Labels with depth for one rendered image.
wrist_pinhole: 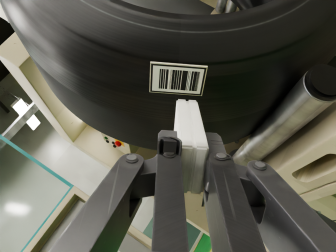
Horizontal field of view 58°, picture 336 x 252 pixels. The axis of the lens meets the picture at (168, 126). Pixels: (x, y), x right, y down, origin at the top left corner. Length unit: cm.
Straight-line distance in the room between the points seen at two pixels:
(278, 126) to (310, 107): 7
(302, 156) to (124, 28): 28
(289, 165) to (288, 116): 9
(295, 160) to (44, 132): 1015
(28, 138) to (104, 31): 1023
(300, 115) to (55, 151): 985
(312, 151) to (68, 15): 33
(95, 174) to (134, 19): 933
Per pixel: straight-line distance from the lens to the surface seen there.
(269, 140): 49
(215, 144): 18
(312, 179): 49
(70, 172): 981
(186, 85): 34
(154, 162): 15
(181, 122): 18
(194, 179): 17
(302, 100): 38
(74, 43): 37
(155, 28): 35
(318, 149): 41
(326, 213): 87
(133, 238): 100
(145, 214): 929
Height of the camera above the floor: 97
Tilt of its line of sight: 9 degrees up
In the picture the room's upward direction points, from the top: 58 degrees counter-clockwise
